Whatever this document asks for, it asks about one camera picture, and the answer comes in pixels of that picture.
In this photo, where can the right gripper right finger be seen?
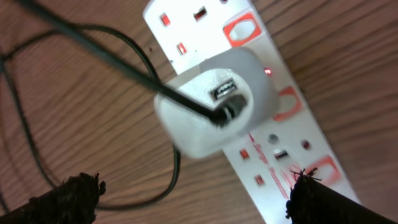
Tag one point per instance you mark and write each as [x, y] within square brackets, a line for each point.
[314, 203]

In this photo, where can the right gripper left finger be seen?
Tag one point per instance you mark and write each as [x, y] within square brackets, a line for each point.
[73, 202]

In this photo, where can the white charger adapter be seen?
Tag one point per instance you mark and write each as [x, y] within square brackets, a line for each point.
[234, 78]

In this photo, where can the white power strip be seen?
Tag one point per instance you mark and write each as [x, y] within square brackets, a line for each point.
[264, 159]

